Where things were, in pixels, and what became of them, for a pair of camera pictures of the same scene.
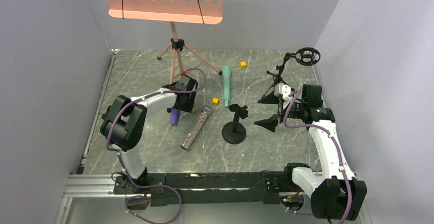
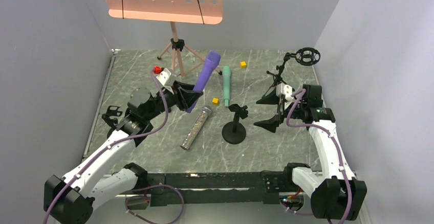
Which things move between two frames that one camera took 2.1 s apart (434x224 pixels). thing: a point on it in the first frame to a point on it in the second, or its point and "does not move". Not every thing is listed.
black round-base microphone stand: x=234 y=132 does not move
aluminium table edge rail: x=113 y=56 does not move
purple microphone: x=174 y=116 to x=212 y=61
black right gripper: x=280 y=108 does not move
